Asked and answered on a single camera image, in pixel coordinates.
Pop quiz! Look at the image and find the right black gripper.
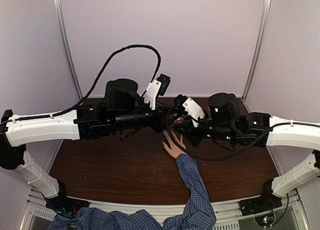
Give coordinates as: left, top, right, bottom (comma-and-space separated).
173, 109, 237, 147

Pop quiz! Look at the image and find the pink nail polish bottle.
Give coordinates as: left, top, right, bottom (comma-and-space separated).
174, 118, 184, 125

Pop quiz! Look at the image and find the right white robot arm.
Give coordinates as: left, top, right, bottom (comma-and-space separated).
174, 93, 320, 211

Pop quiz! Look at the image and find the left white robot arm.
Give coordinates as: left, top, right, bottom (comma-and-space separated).
0, 75, 171, 212

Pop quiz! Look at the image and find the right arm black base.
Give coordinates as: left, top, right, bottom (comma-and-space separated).
239, 196, 282, 216

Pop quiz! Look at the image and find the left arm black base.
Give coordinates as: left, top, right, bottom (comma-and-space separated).
45, 198, 90, 213

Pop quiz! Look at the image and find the mannequin hand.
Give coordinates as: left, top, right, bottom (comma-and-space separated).
162, 131, 187, 159

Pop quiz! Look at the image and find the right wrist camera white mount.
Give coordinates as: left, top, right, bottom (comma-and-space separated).
174, 95, 206, 128

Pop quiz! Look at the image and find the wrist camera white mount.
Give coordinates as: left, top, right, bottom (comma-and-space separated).
174, 95, 206, 128
143, 74, 171, 110

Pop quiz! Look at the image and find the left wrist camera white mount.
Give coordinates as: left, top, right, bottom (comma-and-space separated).
143, 74, 171, 110

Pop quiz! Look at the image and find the right black cable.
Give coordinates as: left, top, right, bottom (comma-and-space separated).
164, 107, 320, 162

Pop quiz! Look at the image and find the left black braided cable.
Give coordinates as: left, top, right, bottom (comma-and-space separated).
4, 44, 162, 123

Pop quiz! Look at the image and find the right aluminium frame post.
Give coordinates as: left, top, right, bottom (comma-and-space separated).
242, 0, 272, 102

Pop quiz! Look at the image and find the aluminium frame post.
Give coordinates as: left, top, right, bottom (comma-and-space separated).
53, 0, 83, 100
242, 0, 272, 102

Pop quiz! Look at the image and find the left aluminium frame post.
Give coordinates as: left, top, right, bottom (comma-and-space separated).
53, 0, 83, 100

